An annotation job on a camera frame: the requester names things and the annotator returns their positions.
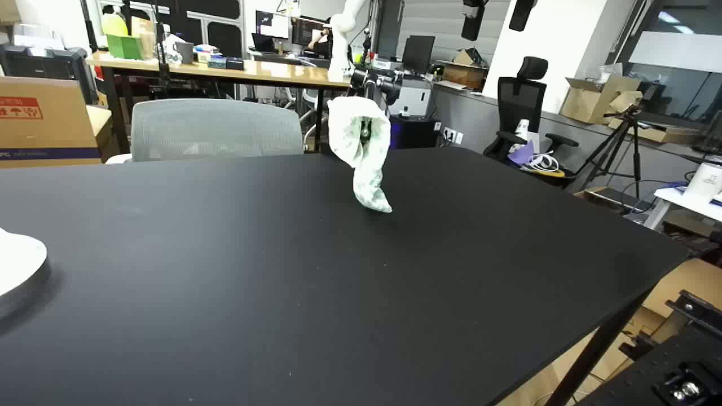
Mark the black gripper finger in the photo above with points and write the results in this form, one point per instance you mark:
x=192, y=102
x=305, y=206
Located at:
x=523, y=13
x=472, y=16

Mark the white green patterned cloth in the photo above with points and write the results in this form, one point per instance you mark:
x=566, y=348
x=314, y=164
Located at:
x=372, y=173

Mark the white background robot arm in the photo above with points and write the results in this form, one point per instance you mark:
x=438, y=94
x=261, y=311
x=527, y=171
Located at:
x=348, y=34

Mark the purple cloth bundle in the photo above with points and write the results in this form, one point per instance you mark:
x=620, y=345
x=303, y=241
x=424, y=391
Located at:
x=523, y=155

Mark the small brown cardboard box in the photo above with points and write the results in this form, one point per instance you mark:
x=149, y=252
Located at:
x=466, y=74

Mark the black computer monitor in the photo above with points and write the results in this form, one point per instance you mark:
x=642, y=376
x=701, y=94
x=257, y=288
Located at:
x=419, y=56

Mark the black office chair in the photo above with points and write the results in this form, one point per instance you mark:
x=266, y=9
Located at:
x=523, y=102

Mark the open cardboard box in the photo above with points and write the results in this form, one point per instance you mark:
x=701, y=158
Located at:
x=594, y=100

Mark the white spray bottle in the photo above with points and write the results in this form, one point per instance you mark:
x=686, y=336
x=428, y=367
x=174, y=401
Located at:
x=524, y=131

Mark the dark blue box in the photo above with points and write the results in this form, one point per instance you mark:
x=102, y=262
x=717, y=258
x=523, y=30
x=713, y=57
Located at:
x=413, y=131

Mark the wooden desk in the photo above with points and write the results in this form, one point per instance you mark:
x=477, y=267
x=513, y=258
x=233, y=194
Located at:
x=257, y=74

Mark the white side table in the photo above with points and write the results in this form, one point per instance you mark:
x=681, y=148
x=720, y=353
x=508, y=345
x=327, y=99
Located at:
x=690, y=201

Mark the grey mesh chair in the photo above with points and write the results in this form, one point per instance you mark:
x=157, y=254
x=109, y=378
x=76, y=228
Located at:
x=215, y=130

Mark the flat cardboard sheet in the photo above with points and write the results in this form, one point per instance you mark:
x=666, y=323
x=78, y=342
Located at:
x=673, y=296

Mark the green yellow container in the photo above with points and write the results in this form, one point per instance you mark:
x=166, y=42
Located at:
x=123, y=42

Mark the black printer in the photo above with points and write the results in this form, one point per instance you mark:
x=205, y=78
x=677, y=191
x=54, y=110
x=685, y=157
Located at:
x=41, y=61

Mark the large brown cardboard box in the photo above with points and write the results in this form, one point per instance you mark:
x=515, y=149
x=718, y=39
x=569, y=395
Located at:
x=37, y=121

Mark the white round plate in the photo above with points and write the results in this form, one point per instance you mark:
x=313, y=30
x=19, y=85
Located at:
x=17, y=262

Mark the black camera tripod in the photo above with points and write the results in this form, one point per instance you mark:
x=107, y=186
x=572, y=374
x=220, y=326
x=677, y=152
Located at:
x=615, y=148

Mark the black metal equipment frame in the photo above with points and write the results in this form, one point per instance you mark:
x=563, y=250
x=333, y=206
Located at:
x=668, y=368

